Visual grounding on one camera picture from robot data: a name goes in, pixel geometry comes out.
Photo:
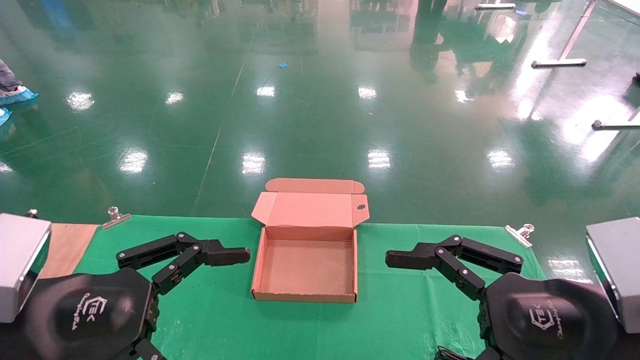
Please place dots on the white table top corner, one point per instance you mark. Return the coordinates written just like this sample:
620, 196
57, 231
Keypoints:
627, 6

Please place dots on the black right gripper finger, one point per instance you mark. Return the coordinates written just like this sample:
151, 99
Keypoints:
410, 257

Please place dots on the silver metal clamp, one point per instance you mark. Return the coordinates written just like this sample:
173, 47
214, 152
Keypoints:
116, 218
519, 235

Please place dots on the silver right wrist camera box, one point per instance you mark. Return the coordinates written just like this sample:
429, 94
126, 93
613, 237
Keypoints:
620, 270

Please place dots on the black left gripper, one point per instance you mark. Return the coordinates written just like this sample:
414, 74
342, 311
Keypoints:
85, 315

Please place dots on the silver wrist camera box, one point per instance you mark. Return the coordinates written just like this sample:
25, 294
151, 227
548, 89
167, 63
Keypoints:
20, 260
620, 270

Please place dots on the brown wooden board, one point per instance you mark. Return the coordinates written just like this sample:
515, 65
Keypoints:
67, 247

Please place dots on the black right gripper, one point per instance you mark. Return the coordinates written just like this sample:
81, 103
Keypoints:
550, 320

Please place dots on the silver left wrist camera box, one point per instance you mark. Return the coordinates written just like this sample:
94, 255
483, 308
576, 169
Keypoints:
20, 260

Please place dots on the open brown cardboard box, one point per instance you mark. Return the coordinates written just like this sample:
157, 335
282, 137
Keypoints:
305, 270

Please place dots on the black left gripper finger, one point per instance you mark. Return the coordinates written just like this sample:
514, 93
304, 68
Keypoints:
225, 255

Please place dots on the grey metal stand with pole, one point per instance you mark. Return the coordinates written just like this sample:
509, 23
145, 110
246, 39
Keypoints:
557, 63

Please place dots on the blue shoe cover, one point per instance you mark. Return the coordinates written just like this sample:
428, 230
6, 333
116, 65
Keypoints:
4, 116
17, 95

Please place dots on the person leg grey trousers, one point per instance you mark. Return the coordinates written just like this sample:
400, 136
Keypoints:
7, 77

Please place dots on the short grey metal stand foot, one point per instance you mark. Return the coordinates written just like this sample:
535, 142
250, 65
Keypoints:
495, 6

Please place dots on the green table cloth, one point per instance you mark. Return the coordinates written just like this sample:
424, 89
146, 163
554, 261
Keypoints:
225, 310

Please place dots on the grey stand foot black cap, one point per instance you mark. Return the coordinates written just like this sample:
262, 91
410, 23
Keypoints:
615, 125

